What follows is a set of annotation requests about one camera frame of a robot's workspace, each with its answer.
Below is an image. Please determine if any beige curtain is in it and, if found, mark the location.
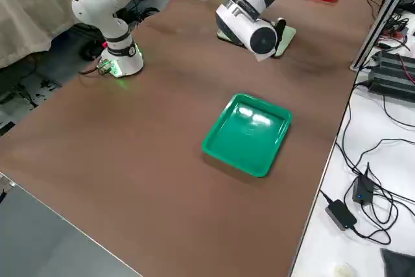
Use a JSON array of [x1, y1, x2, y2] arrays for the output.
[[0, 0, 98, 69]]

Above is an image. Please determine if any black adapter with blue light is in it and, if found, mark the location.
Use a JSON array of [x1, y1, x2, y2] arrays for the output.
[[351, 173, 376, 206]]

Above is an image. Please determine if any red black wire cluster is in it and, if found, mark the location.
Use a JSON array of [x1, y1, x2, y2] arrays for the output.
[[377, 14, 410, 51]]

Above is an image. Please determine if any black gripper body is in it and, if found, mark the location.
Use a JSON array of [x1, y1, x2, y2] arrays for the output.
[[271, 18, 288, 58]]

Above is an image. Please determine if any black ribbed power supply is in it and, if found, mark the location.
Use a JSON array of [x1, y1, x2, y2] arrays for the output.
[[368, 49, 415, 102]]

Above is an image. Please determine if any dark grey cloth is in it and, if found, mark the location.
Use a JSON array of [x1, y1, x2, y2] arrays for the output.
[[379, 247, 415, 277]]

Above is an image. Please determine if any black flat power adapter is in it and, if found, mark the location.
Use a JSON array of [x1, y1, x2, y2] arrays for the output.
[[325, 199, 359, 231]]

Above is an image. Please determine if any green plastic tray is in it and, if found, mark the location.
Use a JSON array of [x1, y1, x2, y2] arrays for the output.
[[201, 93, 294, 178]]

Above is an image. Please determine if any aluminium frame post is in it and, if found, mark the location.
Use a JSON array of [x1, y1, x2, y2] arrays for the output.
[[350, 0, 415, 72]]

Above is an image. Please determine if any pale green flat tray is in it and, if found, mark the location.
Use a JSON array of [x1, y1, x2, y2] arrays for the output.
[[216, 25, 297, 58]]

